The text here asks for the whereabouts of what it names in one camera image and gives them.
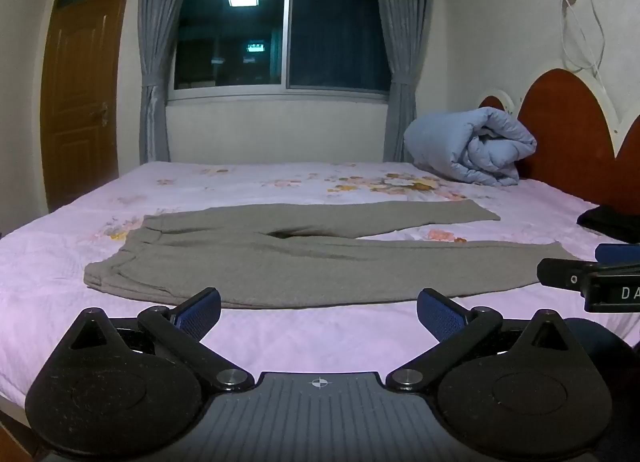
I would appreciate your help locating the dark cloth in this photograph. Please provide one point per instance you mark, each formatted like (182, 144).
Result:
(600, 334)

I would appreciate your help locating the grey curtain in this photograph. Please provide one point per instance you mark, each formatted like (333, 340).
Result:
(155, 42)
(405, 42)

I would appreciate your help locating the rolled light blue duvet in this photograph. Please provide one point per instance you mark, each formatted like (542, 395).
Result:
(450, 145)

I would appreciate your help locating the pink floral bed sheet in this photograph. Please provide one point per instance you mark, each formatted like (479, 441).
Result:
(70, 252)

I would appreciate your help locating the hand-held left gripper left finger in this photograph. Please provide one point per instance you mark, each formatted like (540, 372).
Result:
(197, 314)

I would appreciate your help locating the grey pants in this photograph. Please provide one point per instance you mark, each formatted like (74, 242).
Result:
(280, 267)

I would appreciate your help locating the brown wooden door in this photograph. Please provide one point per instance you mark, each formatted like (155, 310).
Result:
(80, 92)

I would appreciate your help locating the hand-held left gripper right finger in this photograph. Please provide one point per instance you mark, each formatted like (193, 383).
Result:
(440, 314)

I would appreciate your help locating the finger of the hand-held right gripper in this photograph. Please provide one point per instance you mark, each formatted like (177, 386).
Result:
(557, 273)
(620, 253)

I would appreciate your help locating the sliding glass window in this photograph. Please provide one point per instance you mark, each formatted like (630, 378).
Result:
(330, 37)

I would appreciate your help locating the black cloth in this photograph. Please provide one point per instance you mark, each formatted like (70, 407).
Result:
(610, 222)

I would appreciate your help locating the red-brown wooden headboard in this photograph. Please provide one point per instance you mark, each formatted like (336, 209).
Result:
(565, 132)

